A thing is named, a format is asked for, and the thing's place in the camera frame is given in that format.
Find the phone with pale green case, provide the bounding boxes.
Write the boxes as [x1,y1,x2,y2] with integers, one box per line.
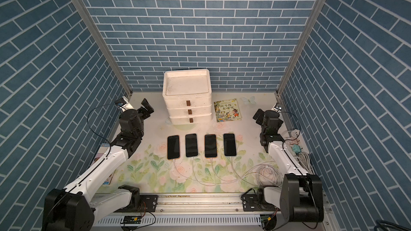
[223,134,237,157]

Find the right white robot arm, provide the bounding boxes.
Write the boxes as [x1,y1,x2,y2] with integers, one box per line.
[253,109,324,224]

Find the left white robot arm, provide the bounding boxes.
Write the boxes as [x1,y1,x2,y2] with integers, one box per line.
[42,97,154,231]

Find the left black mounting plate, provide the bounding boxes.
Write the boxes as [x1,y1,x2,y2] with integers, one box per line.
[116,194,158,213]

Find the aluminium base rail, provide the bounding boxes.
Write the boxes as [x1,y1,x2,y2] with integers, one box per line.
[92,193,338,231]

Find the phone with red case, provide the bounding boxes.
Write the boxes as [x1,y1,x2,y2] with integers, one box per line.
[204,134,217,158]

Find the colourful cartoon picture book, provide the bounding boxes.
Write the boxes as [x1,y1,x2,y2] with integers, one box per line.
[214,99,242,123]

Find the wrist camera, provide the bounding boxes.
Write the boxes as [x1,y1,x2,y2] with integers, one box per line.
[272,103,283,112]
[115,96,134,112]

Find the white three-drawer storage box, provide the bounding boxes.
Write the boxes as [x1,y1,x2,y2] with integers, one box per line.
[163,69,213,125]

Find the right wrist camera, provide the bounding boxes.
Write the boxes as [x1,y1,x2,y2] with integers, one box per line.
[272,103,283,112]

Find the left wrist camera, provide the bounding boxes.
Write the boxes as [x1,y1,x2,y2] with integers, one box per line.
[115,96,134,112]

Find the phone with orange case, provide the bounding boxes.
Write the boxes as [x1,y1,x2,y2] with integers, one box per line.
[167,135,180,160]

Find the black mounting plate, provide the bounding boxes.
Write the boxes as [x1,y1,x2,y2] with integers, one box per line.
[240,194,264,212]
[116,194,158,213]

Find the small green circuit board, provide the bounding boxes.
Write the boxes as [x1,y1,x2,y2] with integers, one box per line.
[121,216,142,226]

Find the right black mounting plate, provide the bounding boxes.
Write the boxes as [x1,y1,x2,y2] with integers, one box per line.
[240,194,264,212]

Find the white power strip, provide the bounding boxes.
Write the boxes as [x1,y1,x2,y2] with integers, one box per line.
[289,129,302,143]

